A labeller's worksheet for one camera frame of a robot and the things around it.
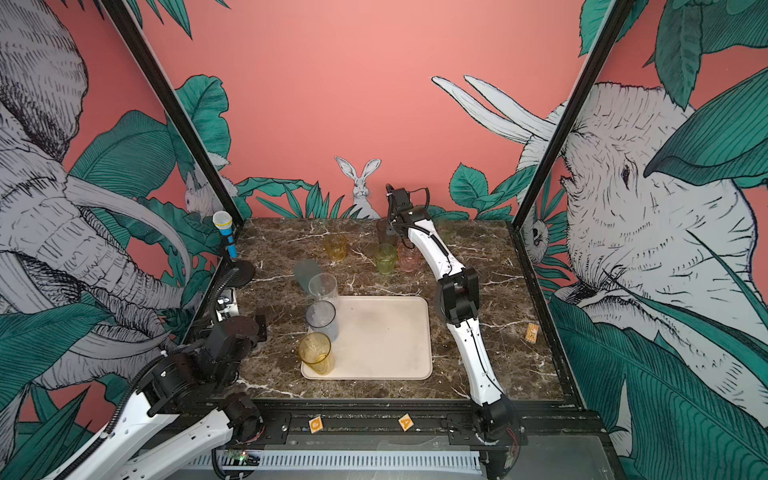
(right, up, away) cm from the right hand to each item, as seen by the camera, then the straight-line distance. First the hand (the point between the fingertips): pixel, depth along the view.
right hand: (393, 220), depth 101 cm
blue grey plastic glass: (-20, -29, -19) cm, 40 cm away
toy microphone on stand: (-55, -18, +7) cm, 58 cm away
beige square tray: (-4, -37, -11) cm, 39 cm away
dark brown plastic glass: (-4, -2, +3) cm, 5 cm away
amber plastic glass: (-21, -37, -22) cm, 48 cm away
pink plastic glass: (+6, -14, +9) cm, 17 cm away
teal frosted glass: (-32, -18, +2) cm, 36 cm away
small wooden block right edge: (+43, -36, -11) cm, 57 cm away
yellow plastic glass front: (-21, -9, +7) cm, 24 cm away
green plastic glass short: (-3, -12, +5) cm, 13 cm away
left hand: (-37, -25, -32) cm, 55 cm away
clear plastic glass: (-22, -22, -11) cm, 33 cm away
